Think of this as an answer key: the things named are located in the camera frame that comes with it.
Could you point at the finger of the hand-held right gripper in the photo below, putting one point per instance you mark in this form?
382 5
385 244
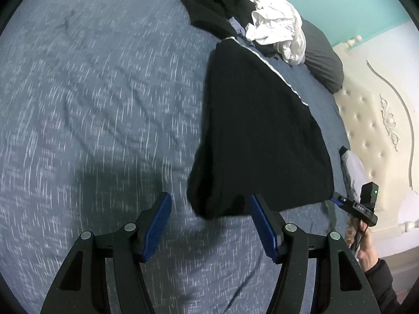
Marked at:
340 199

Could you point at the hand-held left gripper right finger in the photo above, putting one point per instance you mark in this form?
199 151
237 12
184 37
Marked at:
265 229

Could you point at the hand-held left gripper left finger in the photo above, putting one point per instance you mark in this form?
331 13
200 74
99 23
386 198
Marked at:
157 225

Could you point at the black sweater with white trim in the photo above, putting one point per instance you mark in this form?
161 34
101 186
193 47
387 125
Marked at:
262 130

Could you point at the plain black garment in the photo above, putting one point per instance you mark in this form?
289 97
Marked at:
209 6

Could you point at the person's right hand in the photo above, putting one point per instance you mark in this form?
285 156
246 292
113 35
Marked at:
368 248

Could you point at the small grey folded cloth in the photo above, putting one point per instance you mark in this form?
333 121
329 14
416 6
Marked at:
355 166

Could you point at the cream bedpost finial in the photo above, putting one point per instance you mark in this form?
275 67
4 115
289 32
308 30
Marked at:
407 227
353 41

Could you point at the cream tufted headboard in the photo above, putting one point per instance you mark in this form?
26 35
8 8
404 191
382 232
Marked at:
366 117

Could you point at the dark grey rolled duvet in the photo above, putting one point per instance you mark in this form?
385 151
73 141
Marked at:
322 62

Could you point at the white shirt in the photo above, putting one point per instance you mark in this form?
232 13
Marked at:
275 23

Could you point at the blue-grey striped garment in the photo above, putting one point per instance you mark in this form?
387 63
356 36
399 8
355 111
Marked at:
237 26

